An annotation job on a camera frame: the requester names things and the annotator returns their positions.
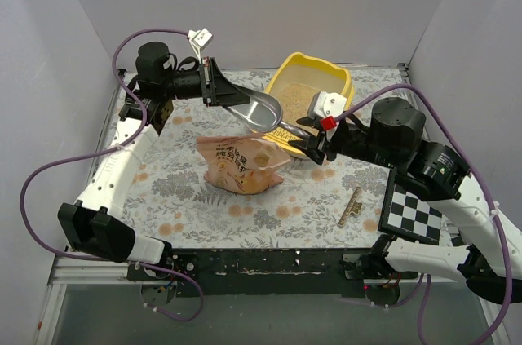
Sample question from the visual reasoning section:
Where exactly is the purple cable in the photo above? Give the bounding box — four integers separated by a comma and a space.
336, 83, 514, 345
20, 28, 205, 321

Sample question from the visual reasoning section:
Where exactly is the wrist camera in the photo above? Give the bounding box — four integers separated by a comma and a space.
307, 91, 347, 131
187, 28, 213, 62

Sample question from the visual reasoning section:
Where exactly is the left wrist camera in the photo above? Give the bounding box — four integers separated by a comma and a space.
187, 28, 213, 62

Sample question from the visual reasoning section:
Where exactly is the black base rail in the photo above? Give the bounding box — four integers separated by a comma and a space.
126, 247, 420, 298

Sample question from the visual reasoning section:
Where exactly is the gold brown bookmark strip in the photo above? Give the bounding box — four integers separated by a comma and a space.
338, 187, 362, 228

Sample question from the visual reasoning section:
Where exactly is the silver metal scoop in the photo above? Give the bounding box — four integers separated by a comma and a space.
224, 87, 311, 139

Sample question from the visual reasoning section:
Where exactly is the yellow plastic litter box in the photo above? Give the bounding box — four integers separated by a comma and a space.
254, 51, 355, 160

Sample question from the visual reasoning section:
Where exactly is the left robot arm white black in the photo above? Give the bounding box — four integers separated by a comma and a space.
58, 42, 250, 280

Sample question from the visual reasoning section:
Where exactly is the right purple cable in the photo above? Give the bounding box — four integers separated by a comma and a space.
336, 83, 514, 345

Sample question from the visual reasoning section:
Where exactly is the floral patterned table mat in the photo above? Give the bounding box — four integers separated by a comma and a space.
86, 68, 430, 250

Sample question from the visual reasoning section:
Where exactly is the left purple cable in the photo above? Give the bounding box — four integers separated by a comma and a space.
20, 28, 205, 321

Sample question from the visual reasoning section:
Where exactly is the pink cat litter bag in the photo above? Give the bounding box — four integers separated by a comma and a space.
197, 134, 291, 195

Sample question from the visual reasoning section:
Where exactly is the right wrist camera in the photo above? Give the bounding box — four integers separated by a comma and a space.
307, 91, 347, 131

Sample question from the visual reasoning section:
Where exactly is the black white checkerboard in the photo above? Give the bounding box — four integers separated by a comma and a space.
378, 170, 442, 245

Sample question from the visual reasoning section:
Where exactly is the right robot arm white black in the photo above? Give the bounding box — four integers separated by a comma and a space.
290, 97, 521, 304

